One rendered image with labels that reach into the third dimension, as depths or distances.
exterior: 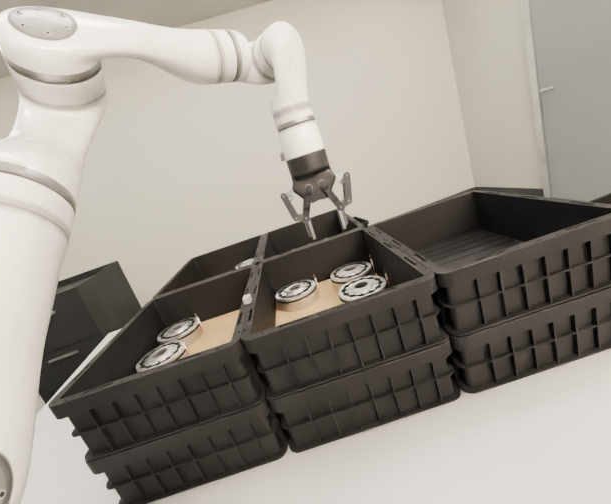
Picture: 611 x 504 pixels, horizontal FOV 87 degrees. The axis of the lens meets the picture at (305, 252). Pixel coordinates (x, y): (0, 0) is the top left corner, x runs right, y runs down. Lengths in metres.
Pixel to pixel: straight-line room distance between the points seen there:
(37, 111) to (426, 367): 0.62
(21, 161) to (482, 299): 0.56
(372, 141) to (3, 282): 4.05
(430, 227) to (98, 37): 0.76
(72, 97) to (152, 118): 3.55
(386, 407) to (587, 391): 0.29
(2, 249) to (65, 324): 1.89
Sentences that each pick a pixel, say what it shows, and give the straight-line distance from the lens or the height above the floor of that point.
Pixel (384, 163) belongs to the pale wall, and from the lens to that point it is 4.25.
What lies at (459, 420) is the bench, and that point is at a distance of 0.60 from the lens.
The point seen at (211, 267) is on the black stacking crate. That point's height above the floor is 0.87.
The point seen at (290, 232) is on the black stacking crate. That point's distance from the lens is 1.22.
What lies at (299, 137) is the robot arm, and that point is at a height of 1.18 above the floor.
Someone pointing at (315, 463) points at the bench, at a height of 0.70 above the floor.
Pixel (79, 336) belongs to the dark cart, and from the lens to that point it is 2.21.
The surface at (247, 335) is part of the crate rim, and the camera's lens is 0.49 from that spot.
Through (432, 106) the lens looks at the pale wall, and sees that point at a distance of 4.60.
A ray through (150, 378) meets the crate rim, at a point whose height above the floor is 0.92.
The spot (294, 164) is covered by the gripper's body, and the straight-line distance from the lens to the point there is 0.59.
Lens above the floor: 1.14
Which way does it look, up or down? 15 degrees down
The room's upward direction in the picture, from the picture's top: 19 degrees counter-clockwise
